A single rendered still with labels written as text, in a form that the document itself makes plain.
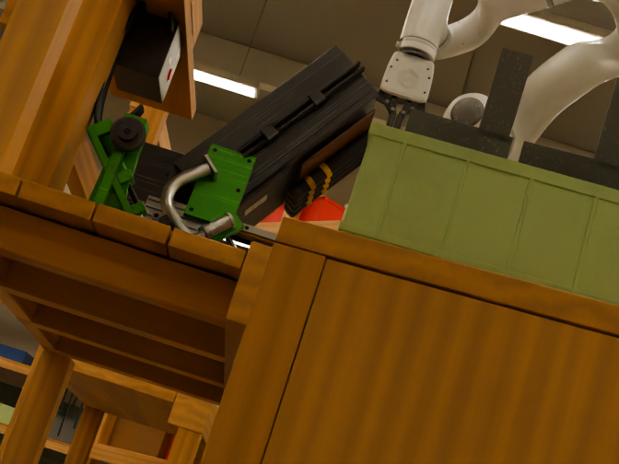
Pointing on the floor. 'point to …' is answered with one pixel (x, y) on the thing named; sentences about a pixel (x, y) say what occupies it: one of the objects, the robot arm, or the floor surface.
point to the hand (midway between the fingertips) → (393, 123)
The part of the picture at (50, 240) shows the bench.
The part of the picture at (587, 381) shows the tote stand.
